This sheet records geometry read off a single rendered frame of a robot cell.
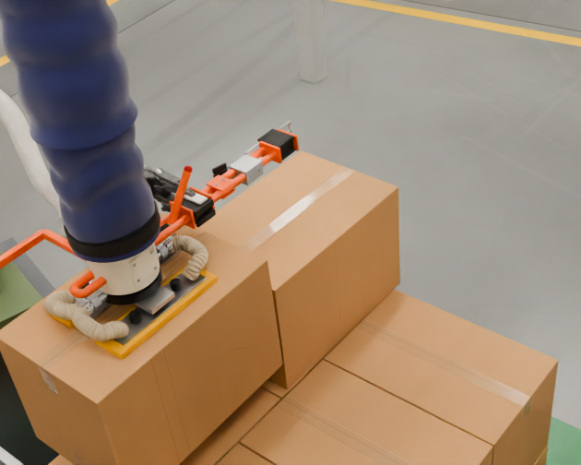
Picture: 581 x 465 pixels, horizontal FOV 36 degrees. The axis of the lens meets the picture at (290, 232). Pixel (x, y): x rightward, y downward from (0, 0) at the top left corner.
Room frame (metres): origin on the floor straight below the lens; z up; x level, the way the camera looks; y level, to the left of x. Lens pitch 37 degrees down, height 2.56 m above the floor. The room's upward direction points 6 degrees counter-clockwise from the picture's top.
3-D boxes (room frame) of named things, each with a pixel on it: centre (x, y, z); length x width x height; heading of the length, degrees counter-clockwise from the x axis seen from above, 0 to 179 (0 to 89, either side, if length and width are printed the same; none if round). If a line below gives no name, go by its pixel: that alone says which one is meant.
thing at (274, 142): (2.20, 0.00, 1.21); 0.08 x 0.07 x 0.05; 137
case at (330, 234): (2.24, 0.00, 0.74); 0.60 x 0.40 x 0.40; 136
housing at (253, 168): (2.11, 0.10, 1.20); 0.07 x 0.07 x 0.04; 47
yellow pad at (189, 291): (1.71, 0.35, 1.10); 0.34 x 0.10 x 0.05; 137
